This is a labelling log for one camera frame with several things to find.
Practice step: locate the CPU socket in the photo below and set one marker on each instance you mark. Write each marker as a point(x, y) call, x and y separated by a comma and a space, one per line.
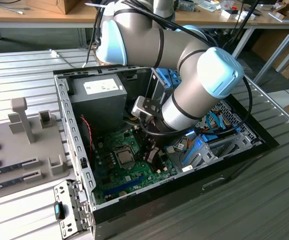
point(114, 160)

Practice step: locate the blue disk carrier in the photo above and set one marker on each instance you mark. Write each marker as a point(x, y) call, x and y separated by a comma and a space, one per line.
point(192, 152)

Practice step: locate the grey metal drive cage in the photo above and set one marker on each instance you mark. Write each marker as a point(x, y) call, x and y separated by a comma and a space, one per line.
point(157, 91)

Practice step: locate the grey metal disk bay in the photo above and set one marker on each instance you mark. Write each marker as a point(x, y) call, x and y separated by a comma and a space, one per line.
point(209, 152)

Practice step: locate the green motherboard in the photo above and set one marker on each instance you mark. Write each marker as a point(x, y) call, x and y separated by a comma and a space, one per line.
point(138, 180)

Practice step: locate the blue expansion slot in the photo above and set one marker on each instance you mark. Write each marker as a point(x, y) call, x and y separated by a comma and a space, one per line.
point(124, 186)

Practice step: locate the grey power supply unit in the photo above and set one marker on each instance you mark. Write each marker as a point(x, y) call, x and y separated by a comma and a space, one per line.
point(97, 107)

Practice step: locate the black open PC case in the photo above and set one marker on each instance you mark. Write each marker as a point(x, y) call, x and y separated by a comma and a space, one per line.
point(159, 202)

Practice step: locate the silver coin battery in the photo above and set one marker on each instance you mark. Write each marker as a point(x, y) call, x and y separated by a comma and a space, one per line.
point(122, 193)

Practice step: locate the grey metal device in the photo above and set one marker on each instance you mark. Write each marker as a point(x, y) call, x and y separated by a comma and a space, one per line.
point(187, 6)

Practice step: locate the white flat box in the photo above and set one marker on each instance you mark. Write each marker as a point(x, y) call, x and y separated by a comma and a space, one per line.
point(228, 15)

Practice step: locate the large brown cardboard box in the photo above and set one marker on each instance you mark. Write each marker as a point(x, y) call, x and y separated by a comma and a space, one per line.
point(267, 45)

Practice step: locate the teal black latch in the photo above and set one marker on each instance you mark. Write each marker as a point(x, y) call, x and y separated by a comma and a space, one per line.
point(57, 210)

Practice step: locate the black stand pole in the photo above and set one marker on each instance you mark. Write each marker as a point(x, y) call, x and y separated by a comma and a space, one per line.
point(250, 15)

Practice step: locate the wooden desk with white legs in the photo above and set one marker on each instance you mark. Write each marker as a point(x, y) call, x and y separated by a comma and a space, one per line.
point(264, 20)

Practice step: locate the grey parts rack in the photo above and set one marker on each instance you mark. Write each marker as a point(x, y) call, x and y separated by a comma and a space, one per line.
point(14, 152)

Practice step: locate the cardboard box on desk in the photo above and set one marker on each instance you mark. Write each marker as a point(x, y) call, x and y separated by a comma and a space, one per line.
point(59, 6)

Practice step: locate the dark RAM stick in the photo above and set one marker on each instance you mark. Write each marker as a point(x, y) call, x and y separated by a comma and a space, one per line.
point(2, 184)
point(2, 170)

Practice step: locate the cardboard packaging tray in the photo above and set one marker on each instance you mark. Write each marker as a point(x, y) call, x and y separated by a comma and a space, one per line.
point(283, 8)

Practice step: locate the white camera in black bracket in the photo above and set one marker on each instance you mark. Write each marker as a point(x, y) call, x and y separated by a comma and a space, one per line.
point(140, 107)

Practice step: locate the blue plastic drive bracket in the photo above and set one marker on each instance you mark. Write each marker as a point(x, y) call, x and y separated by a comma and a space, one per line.
point(163, 75)

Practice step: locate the grey metal slot bracket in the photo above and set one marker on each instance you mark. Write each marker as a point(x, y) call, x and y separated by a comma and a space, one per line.
point(59, 192)

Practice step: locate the aluminium profile frame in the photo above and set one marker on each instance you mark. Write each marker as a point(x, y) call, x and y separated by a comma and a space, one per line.
point(272, 58)

